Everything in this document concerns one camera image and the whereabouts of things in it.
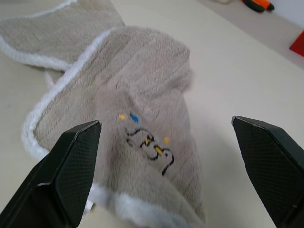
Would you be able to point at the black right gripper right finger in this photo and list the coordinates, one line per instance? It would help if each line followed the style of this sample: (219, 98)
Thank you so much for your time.
(273, 166)

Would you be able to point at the beige fleece garment white trim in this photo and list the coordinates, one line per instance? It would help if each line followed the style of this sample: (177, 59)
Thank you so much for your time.
(133, 95)

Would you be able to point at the red flat object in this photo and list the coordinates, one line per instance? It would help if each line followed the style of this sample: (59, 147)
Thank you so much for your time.
(298, 45)

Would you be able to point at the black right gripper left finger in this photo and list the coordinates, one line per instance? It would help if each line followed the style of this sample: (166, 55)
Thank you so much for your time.
(59, 180)

